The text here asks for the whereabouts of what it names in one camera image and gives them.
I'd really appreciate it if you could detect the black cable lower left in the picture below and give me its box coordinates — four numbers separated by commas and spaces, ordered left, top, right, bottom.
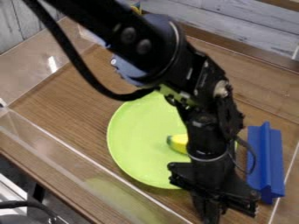
0, 199, 60, 224

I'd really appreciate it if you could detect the blue plastic block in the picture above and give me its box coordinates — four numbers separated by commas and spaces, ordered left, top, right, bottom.
247, 122, 286, 205

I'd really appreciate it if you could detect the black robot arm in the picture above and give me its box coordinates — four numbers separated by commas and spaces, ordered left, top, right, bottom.
23, 0, 261, 224

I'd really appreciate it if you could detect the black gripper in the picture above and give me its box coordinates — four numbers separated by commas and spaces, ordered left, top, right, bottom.
167, 162, 261, 224

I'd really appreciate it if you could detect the green round plate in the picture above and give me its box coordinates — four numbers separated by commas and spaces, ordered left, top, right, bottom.
107, 90, 239, 190

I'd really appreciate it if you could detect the clear acrylic tray wall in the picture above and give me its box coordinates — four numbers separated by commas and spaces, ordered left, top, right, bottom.
0, 107, 193, 224

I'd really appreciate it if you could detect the yellow toy banana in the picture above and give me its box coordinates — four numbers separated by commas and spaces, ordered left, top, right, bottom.
167, 134, 189, 154

